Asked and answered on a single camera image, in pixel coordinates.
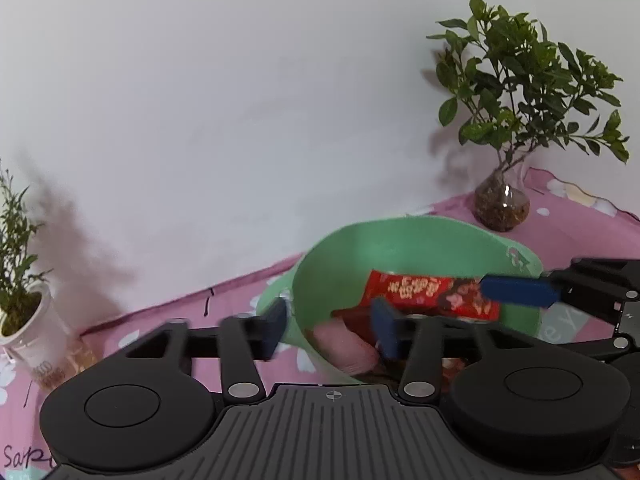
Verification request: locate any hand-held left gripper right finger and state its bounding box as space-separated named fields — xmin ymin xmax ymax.
xmin=370 ymin=297 xmax=540 ymax=405

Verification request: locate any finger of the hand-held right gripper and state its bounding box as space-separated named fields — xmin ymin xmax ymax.
xmin=550 ymin=331 xmax=640 ymax=364
xmin=479 ymin=257 xmax=640 ymax=324

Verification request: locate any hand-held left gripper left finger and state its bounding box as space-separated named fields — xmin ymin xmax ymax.
xmin=125 ymin=297 xmax=290 ymax=406

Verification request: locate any red cartoon print snack packet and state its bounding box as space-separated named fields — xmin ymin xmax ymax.
xmin=361 ymin=269 xmax=502 ymax=322

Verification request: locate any green plastic basin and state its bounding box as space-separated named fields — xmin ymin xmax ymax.
xmin=255 ymin=216 xmax=544 ymax=387

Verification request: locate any pink snack packet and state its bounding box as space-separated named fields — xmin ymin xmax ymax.
xmin=312 ymin=320 xmax=382 ymax=377

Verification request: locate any pink printed tablecloth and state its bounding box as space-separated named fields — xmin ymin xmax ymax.
xmin=0 ymin=167 xmax=640 ymax=480

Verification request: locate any dark red snack packet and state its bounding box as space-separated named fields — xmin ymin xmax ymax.
xmin=439 ymin=356 xmax=473 ymax=378

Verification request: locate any leafy plant in glass vase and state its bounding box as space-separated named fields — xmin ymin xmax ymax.
xmin=426 ymin=0 xmax=631 ymax=233

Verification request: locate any thin plant in white cup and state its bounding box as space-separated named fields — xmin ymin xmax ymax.
xmin=0 ymin=159 xmax=73 ymax=394

